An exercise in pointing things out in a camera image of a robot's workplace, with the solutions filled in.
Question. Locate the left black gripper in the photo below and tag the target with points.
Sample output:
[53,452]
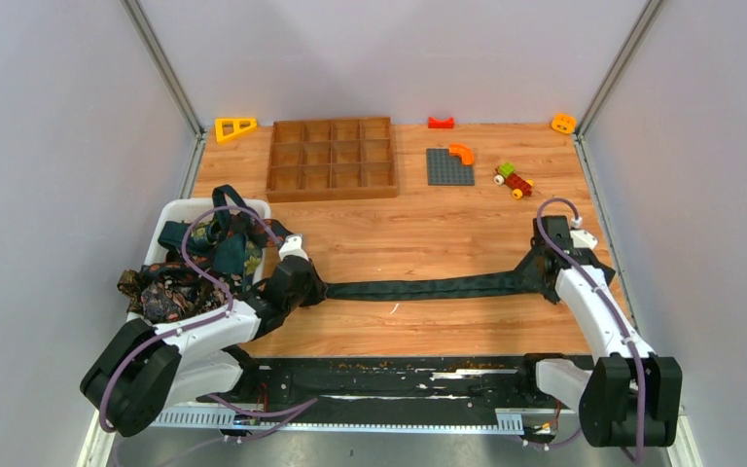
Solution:
[319,288]

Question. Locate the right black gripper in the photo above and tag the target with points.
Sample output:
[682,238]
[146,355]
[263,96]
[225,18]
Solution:
[545,290]

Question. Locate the dark green leaf tie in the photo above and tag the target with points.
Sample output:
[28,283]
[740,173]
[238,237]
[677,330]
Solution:
[496,284]

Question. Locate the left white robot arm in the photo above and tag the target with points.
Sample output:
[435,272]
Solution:
[145,369]

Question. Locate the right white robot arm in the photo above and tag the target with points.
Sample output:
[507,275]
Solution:
[631,395]

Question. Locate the pile of patterned ties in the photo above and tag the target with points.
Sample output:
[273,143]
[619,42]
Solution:
[204,265]

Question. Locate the toy brick car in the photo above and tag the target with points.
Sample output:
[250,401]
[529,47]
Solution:
[506,175]

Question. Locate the orange curved block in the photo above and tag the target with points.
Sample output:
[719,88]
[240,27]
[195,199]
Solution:
[463,153]

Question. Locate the wooden compartment tray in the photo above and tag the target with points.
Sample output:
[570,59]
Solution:
[332,159]

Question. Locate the grey studded baseplate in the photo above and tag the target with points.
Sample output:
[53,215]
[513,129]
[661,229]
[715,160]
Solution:
[444,169]

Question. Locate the orange round block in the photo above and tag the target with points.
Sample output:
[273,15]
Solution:
[563,123]

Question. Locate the yellow triangular block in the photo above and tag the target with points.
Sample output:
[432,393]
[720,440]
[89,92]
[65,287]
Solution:
[229,129]

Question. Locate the red plastic block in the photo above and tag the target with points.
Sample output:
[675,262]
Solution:
[434,123]

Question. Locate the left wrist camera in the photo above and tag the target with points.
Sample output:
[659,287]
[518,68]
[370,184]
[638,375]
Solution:
[293,246]

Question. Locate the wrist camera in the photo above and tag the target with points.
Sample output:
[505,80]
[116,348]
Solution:
[293,246]
[581,238]

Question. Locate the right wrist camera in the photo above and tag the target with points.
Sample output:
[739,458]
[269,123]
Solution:
[581,238]

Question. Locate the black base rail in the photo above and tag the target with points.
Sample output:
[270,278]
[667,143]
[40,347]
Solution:
[400,391]

